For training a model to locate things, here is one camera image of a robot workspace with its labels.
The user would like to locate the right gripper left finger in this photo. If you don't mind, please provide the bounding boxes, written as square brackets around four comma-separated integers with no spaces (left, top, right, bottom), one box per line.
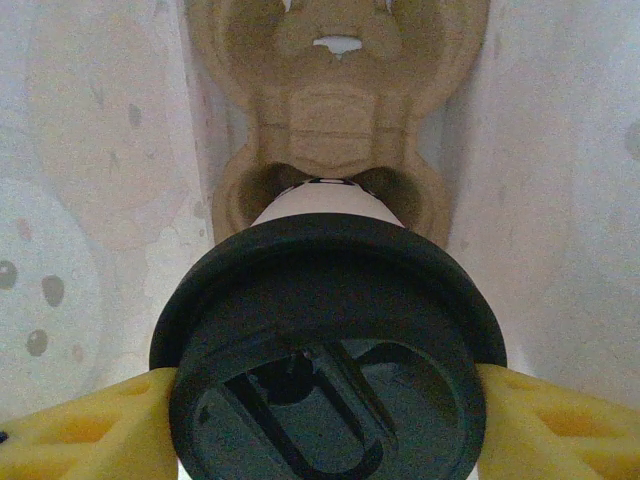
[0,367,179,480]

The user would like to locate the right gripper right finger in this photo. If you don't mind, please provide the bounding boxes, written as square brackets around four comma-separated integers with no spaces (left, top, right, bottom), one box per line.
[477,362,640,480]

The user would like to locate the black plastic cup lid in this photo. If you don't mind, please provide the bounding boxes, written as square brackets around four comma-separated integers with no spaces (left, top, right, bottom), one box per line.
[148,214,509,480]

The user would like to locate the white paper cup black print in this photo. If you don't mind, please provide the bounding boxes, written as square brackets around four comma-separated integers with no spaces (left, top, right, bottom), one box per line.
[249,177,404,232]

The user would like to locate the brown pulp cup carrier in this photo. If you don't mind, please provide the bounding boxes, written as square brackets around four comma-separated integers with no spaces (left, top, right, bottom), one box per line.
[187,0,491,251]

